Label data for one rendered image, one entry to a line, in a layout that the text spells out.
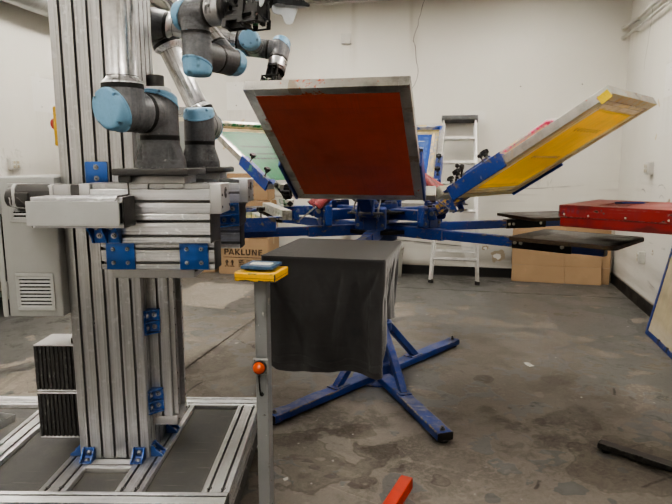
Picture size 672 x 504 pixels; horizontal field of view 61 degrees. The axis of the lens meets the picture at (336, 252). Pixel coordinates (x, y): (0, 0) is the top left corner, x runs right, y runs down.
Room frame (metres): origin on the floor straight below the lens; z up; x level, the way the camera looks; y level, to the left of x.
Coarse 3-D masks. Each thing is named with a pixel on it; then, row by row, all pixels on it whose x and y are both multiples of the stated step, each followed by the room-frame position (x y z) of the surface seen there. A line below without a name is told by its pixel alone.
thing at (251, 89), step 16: (272, 80) 2.07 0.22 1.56; (288, 80) 2.06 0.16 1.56; (304, 80) 2.04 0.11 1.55; (320, 80) 2.03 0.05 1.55; (336, 80) 2.01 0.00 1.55; (352, 80) 2.00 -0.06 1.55; (368, 80) 1.99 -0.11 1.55; (384, 80) 1.97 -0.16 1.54; (400, 80) 1.96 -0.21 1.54; (400, 96) 2.00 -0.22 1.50; (256, 112) 2.18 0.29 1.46; (416, 128) 2.20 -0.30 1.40; (272, 144) 2.35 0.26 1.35; (416, 144) 2.23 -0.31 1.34; (416, 160) 2.33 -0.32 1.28; (288, 176) 2.56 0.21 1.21; (416, 176) 2.43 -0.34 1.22; (416, 192) 2.55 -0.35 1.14
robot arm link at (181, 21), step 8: (184, 0) 1.54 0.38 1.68; (192, 0) 1.53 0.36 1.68; (200, 0) 1.51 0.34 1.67; (176, 8) 1.54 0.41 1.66; (184, 8) 1.53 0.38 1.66; (192, 8) 1.52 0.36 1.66; (200, 8) 1.51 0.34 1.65; (176, 16) 1.54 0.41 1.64; (184, 16) 1.53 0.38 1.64; (192, 16) 1.52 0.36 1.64; (200, 16) 1.51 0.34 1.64; (176, 24) 1.56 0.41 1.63; (184, 24) 1.53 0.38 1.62; (192, 24) 1.52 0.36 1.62; (200, 24) 1.53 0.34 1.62; (208, 24) 1.53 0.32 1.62
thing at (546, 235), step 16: (464, 240) 2.89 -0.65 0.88; (480, 240) 2.83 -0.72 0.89; (496, 240) 2.77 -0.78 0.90; (512, 240) 2.52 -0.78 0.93; (528, 240) 2.47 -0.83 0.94; (544, 240) 2.43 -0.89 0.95; (560, 240) 2.41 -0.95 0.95; (576, 240) 2.41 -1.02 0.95; (592, 240) 2.41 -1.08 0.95; (608, 240) 2.41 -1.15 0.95; (624, 240) 2.41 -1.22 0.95; (640, 240) 2.47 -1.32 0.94
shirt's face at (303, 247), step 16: (304, 240) 2.41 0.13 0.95; (320, 240) 2.41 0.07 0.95; (336, 240) 2.41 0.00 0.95; (352, 240) 2.41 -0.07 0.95; (368, 240) 2.41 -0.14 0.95; (304, 256) 1.99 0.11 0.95; (320, 256) 1.99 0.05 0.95; (336, 256) 1.99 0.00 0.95; (352, 256) 1.99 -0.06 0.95; (368, 256) 1.99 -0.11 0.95; (384, 256) 1.99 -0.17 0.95
